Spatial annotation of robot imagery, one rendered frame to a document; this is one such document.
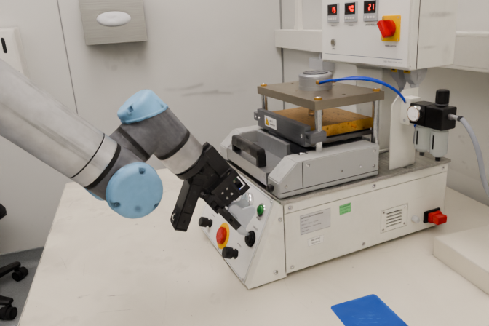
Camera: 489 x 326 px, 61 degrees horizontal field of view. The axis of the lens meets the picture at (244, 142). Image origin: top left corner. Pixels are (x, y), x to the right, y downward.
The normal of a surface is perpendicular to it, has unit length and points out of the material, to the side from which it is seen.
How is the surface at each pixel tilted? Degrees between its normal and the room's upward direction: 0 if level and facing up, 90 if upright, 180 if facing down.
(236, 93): 90
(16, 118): 97
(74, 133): 71
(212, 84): 90
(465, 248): 0
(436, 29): 90
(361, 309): 0
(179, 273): 0
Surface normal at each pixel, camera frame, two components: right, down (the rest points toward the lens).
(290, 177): 0.40, 0.23
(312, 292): -0.06, -0.96
